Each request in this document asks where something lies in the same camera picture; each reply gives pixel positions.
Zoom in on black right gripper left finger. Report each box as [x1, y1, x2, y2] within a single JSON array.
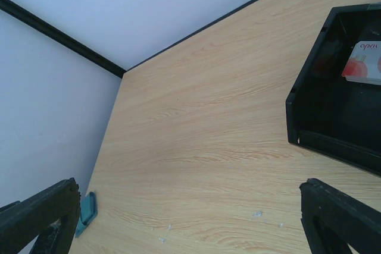
[[1, 178, 80, 253]]

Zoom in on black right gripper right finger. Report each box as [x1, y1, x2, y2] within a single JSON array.
[[299, 178, 380, 253]]

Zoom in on teal leather card holder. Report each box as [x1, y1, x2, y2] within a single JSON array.
[[74, 192, 98, 238]]

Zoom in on white card red circles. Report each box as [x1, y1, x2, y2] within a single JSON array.
[[341, 40, 380, 85]]

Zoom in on black plastic bin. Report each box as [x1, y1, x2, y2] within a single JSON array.
[[286, 3, 380, 175]]

